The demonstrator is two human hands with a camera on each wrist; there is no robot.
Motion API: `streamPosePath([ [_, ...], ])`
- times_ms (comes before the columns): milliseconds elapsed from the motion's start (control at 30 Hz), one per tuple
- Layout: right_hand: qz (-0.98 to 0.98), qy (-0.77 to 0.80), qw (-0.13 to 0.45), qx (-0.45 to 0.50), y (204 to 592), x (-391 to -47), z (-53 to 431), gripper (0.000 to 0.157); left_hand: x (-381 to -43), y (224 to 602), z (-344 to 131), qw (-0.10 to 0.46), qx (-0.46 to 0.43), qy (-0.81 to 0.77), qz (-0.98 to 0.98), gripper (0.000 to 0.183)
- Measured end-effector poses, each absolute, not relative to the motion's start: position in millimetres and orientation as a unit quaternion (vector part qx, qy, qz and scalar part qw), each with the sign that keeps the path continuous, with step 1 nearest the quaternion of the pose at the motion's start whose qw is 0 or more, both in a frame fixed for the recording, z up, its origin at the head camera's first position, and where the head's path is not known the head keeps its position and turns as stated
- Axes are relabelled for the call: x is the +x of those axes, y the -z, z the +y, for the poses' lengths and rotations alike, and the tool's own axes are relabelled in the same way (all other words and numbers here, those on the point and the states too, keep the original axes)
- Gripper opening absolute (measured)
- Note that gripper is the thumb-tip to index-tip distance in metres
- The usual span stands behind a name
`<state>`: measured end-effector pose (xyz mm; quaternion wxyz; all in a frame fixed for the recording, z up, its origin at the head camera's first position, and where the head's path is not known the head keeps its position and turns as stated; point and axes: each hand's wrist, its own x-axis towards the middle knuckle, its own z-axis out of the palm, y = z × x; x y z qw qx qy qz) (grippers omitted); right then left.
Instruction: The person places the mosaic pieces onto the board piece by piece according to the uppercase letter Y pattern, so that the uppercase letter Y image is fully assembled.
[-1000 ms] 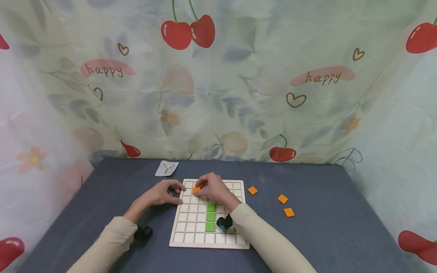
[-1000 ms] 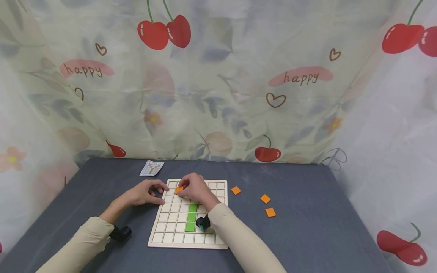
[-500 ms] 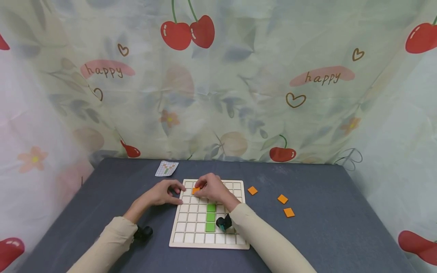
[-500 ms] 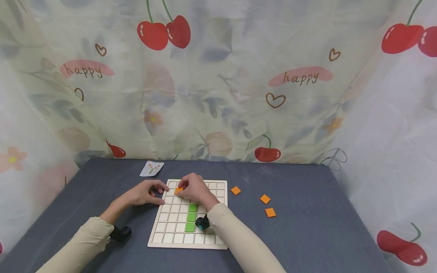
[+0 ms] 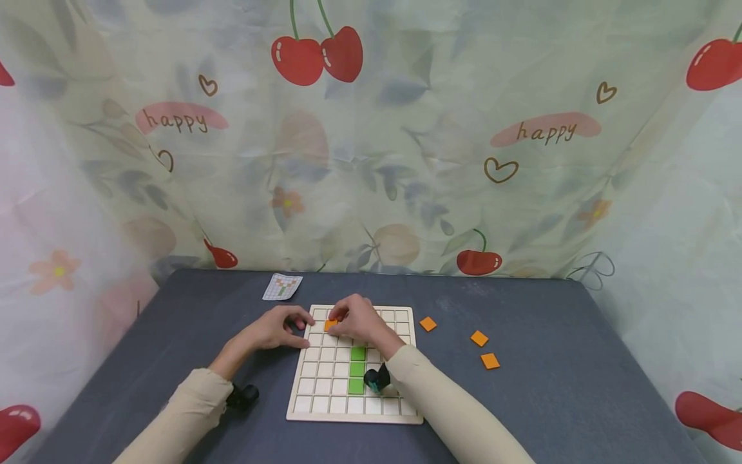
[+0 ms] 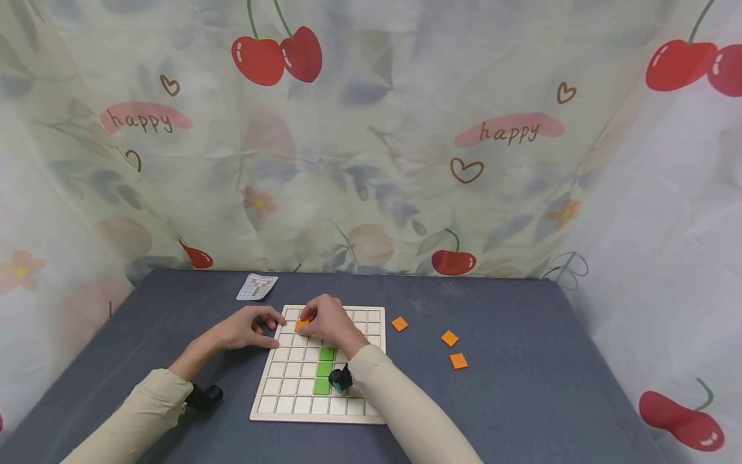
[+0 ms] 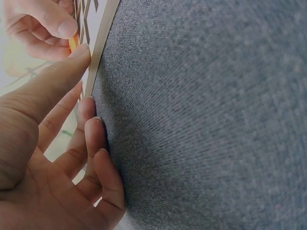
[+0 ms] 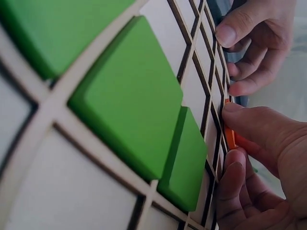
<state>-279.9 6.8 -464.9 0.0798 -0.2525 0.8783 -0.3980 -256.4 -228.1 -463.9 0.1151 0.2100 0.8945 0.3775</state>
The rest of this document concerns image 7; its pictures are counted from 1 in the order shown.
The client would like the person's right hand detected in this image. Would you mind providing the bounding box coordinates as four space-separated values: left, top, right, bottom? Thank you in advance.
2 0 79 62

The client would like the person's left hand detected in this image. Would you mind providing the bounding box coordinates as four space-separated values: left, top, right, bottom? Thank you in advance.
0 44 127 230

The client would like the small orange object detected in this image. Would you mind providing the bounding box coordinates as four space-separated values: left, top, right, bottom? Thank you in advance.
68 33 80 53

